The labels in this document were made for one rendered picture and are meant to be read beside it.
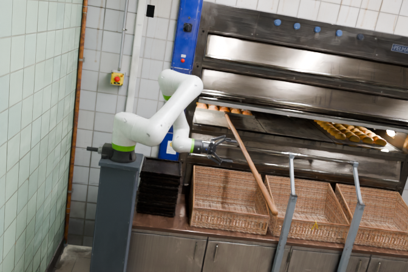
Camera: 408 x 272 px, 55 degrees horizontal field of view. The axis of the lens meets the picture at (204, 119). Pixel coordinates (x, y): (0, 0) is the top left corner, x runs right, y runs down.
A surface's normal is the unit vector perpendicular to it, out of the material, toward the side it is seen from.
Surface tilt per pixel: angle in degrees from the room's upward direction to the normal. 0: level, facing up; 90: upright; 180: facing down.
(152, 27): 90
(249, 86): 71
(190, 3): 90
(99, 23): 90
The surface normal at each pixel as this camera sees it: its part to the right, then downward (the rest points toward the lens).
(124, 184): 0.04, 0.26
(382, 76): 0.12, -0.07
